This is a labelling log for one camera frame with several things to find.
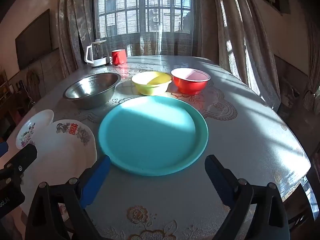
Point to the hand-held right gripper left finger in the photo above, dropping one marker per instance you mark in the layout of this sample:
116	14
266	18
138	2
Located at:
96	180

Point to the sheer mesh curtain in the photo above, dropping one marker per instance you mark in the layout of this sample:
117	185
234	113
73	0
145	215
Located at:
150	42

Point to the teal plate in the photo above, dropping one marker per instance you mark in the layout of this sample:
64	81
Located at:
152	135

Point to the yellow bowl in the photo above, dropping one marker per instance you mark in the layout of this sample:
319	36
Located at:
152	86

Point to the black wall television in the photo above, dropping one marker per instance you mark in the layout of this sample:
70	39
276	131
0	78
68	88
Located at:
35	40

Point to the red bowl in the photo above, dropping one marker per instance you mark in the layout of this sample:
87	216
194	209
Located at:
190	85

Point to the grey heavy curtain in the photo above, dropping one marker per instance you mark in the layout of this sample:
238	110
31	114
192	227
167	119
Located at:
232	42
72	30

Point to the stainless steel bowl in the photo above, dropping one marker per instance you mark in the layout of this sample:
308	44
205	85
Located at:
90	90

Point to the small white floral plate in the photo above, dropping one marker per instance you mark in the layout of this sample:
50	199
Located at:
37	122

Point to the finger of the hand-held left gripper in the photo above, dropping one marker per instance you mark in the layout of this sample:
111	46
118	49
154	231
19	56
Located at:
25	155
3	150

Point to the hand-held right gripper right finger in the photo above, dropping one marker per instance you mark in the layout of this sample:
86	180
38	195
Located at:
217	180

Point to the wooden cabinet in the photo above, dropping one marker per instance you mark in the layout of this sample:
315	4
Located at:
12	100

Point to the barred window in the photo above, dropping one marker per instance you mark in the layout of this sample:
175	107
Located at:
140	5

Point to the red mug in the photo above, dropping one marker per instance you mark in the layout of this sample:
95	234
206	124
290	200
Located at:
118	57

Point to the white plate with red print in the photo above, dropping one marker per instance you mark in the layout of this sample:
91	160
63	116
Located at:
65	152

